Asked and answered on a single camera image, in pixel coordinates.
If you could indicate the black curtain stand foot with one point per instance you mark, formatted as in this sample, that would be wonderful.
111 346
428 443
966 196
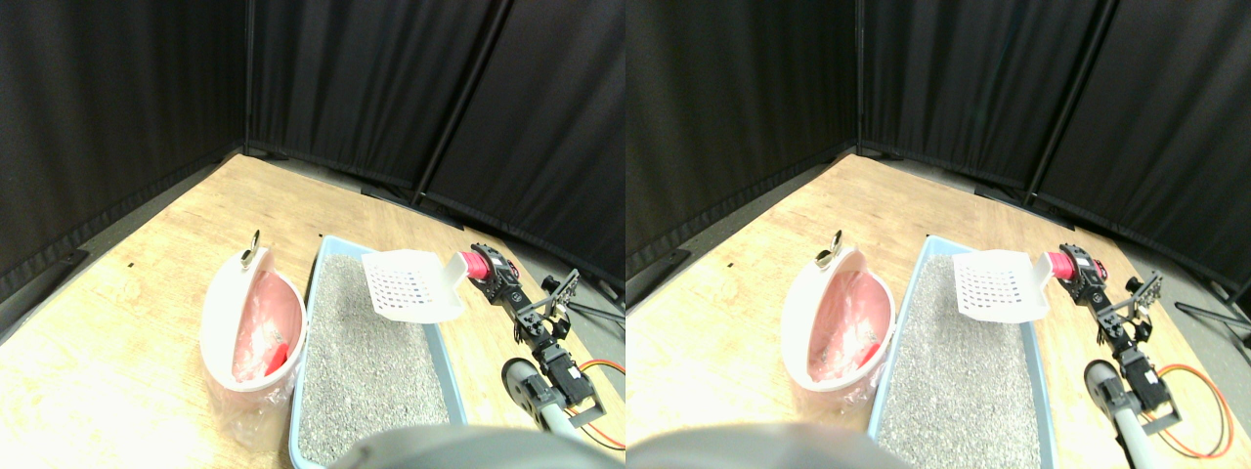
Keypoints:
1212 315
601 311

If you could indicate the white bin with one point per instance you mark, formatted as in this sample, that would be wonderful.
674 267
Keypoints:
227 313
816 313

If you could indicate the blue litter tray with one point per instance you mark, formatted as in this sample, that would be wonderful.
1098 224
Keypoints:
963 381
371 371

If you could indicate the red lump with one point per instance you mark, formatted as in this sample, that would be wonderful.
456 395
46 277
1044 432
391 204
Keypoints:
277 355

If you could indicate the black curtain stand pole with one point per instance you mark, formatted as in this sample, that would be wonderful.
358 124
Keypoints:
247 78
464 98
859 78
1070 98

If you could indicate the black bracket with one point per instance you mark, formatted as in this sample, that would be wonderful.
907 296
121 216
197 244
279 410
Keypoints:
1139 298
552 298

